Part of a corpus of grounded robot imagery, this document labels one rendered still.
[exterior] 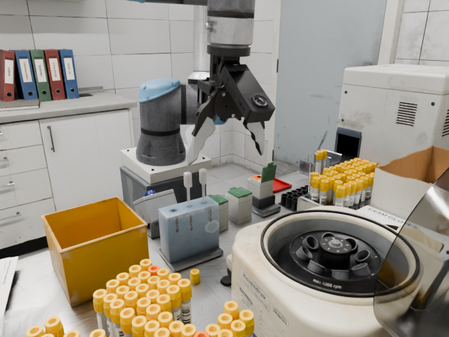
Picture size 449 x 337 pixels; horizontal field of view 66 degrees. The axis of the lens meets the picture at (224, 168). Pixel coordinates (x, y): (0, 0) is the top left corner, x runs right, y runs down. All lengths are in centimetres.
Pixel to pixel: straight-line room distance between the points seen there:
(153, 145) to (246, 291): 63
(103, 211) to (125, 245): 13
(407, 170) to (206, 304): 52
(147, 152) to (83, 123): 129
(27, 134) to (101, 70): 95
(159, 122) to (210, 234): 44
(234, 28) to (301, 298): 39
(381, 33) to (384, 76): 147
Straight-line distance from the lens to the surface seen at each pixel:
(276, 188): 94
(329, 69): 269
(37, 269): 71
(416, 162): 87
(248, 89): 55
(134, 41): 303
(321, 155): 90
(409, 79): 100
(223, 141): 362
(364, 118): 106
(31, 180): 230
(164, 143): 101
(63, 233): 68
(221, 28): 57
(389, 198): 72
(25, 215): 237
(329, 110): 270
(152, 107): 99
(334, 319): 40
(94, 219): 69
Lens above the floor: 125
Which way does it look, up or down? 20 degrees down
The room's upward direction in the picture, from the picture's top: straight up
